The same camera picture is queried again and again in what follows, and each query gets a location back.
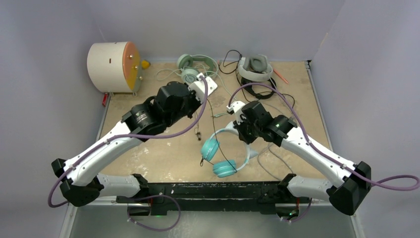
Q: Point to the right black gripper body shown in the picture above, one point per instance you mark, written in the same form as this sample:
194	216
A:
248	132

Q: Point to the mint green headphones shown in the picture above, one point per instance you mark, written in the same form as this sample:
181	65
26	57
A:
188	67

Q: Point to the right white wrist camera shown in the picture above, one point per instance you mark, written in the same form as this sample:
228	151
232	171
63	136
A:
235	107

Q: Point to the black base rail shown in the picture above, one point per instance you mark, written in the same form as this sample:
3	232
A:
264	197

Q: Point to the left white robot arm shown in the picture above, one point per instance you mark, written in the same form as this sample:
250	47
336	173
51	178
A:
80	179

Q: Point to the orange pencil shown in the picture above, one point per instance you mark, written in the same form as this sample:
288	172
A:
280	76

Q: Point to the white grey headphones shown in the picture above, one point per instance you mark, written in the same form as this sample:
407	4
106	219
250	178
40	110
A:
255	68

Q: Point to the red clamp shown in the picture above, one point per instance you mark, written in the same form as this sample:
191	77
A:
105	99

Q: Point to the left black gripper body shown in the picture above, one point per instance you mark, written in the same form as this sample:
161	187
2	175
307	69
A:
191	103

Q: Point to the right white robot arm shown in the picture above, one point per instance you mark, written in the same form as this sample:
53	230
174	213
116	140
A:
343	186

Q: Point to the white cylinder drum orange lid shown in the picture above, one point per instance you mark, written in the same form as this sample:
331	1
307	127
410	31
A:
115	67

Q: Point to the yellow small object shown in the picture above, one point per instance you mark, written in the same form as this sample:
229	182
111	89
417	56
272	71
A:
145	64

